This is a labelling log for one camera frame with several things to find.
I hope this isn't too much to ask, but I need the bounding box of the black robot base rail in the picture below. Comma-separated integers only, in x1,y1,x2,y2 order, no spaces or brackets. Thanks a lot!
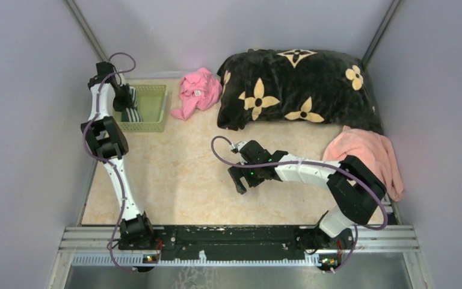
116,225,356,268

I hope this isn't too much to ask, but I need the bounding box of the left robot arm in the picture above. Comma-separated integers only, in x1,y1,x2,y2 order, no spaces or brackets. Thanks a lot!
81,61,156,250

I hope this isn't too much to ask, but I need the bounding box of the light salmon pink towel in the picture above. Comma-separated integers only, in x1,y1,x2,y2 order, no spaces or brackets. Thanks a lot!
322,126,404,202

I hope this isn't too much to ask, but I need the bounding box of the green perforated plastic basket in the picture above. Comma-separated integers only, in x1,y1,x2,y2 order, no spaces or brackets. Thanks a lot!
113,84,170,132

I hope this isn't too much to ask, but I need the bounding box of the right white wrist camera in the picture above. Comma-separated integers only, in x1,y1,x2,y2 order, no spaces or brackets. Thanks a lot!
230,141,247,154

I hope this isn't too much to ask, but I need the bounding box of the bright pink crumpled towel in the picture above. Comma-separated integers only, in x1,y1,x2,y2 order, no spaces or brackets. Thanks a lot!
170,67,223,120

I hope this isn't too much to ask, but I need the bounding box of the black blanket with beige flowers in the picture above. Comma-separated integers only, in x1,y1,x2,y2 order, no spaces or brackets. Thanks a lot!
217,49,383,134

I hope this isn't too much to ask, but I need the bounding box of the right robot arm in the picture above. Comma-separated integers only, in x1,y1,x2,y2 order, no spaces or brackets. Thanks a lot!
228,140,387,248

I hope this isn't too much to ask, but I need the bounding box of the green white striped towel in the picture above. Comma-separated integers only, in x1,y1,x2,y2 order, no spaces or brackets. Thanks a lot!
121,87,143,122

